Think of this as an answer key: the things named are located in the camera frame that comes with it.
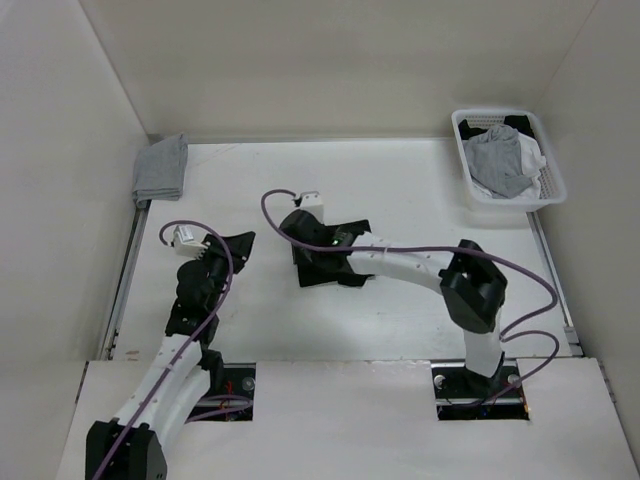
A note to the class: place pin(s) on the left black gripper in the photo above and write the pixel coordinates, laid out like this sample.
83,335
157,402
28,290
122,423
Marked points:
239,248

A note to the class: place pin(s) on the black tank top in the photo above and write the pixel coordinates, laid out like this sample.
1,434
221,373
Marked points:
313,275

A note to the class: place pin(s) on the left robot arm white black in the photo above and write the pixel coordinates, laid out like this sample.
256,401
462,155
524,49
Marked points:
186,380

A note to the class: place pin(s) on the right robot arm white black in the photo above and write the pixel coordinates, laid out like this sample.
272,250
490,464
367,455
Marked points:
472,287

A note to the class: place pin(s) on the folded grey tank top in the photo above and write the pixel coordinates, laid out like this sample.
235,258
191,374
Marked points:
159,171

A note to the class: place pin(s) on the grey tank top in basket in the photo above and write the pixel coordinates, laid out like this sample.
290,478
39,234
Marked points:
494,160

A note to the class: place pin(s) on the white tank top in basket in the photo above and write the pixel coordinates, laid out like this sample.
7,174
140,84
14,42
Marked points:
532,163

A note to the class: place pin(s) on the white plastic basket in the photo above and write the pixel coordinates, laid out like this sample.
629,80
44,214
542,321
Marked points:
553,190

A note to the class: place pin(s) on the black garment in basket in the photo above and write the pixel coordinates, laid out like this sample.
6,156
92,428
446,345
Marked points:
517,122

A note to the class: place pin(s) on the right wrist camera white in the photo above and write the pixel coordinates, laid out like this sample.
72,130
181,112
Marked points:
312,203

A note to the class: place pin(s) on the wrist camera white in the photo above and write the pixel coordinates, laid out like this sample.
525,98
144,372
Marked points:
312,203
185,244

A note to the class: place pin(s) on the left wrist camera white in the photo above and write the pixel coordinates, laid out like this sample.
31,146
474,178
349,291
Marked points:
185,244

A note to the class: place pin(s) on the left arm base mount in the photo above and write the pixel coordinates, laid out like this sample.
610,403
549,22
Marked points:
240,387

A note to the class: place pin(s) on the left metal table rail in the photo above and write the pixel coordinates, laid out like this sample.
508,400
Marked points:
113,320

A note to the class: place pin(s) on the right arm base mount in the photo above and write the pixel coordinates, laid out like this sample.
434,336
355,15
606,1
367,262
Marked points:
462,395

